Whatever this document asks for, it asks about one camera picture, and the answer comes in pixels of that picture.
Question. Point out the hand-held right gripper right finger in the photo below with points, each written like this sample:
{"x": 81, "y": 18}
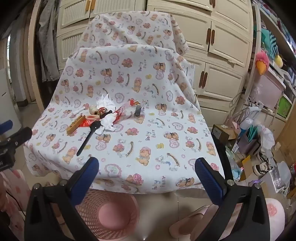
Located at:
{"x": 207, "y": 182}

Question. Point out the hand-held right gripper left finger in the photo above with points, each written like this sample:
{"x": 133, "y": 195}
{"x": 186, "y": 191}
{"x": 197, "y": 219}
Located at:
{"x": 86, "y": 177}

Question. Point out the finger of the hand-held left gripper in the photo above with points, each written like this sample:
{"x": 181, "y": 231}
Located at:
{"x": 5, "y": 126}
{"x": 17, "y": 138}

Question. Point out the black plastic spoon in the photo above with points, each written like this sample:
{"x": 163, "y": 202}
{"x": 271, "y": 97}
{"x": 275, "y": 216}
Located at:
{"x": 89, "y": 139}

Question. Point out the pink plastic basket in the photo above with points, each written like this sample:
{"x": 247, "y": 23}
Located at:
{"x": 111, "y": 214}

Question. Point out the wooden block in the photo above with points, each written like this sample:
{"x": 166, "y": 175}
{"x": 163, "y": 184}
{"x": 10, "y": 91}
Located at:
{"x": 75, "y": 125}

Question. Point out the red packet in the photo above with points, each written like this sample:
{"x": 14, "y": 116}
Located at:
{"x": 89, "y": 121}

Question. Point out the white tissue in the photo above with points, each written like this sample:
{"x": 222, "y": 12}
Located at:
{"x": 108, "y": 122}
{"x": 106, "y": 102}

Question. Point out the white paper roll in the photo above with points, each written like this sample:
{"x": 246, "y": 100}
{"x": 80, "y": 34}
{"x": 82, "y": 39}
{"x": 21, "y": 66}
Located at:
{"x": 79, "y": 110}

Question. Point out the red patterned wrapper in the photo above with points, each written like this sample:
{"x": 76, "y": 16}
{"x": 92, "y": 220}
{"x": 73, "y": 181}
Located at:
{"x": 123, "y": 109}

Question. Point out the person's left leg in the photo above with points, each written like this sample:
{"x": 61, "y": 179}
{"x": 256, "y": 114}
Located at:
{"x": 13, "y": 192}

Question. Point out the person's leg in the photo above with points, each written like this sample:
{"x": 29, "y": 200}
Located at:
{"x": 13, "y": 192}
{"x": 274, "y": 209}

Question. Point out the pink slipper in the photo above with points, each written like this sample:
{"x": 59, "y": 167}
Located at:
{"x": 189, "y": 222}

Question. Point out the brown cardboard box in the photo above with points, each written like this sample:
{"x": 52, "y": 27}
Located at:
{"x": 222, "y": 134}

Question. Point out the black white sneaker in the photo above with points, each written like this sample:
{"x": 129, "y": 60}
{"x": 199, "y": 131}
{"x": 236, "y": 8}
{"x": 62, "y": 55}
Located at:
{"x": 263, "y": 162}

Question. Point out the teal paper bag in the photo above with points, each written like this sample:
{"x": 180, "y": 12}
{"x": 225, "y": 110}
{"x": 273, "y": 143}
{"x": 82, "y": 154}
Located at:
{"x": 253, "y": 135}

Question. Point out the twine spool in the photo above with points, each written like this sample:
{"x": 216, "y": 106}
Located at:
{"x": 93, "y": 110}

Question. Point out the red white ribbon roll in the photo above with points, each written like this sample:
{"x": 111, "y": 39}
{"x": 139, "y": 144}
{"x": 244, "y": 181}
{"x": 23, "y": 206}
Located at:
{"x": 103, "y": 110}

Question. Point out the person's right leg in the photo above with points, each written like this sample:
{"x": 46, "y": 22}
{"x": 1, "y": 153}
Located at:
{"x": 274, "y": 209}

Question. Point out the clear plastic container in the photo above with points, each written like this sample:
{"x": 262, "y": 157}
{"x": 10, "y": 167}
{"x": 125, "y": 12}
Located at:
{"x": 280, "y": 176}

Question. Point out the white plastic bag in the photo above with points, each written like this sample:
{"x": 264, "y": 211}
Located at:
{"x": 266, "y": 137}

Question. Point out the white handheld appliance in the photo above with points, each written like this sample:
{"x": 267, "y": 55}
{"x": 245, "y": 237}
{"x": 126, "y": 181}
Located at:
{"x": 251, "y": 115}

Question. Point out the grey hanging clothes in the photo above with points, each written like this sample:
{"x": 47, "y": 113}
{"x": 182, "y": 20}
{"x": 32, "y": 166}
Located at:
{"x": 47, "y": 41}

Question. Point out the bear print cloth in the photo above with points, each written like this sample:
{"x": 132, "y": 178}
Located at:
{"x": 138, "y": 97}

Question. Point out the green box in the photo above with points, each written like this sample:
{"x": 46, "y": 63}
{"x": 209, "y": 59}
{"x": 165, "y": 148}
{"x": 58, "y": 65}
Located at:
{"x": 284, "y": 106}

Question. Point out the pink storage box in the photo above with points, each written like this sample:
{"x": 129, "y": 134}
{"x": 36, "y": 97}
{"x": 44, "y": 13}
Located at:
{"x": 268, "y": 87}

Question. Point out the pink plush toy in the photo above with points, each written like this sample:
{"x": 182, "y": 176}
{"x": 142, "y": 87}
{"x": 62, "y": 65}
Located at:
{"x": 262, "y": 61}

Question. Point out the yellow plush toy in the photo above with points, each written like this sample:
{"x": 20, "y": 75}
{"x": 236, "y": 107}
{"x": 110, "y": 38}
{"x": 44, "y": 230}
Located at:
{"x": 278, "y": 60}

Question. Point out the cream wardrobe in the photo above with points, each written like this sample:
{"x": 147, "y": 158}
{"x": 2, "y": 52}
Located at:
{"x": 219, "y": 41}

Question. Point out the teal patterned bag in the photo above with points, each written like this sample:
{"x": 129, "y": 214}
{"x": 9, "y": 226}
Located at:
{"x": 268, "y": 42}

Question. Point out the white shelf rack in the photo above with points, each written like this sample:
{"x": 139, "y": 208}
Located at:
{"x": 255, "y": 34}

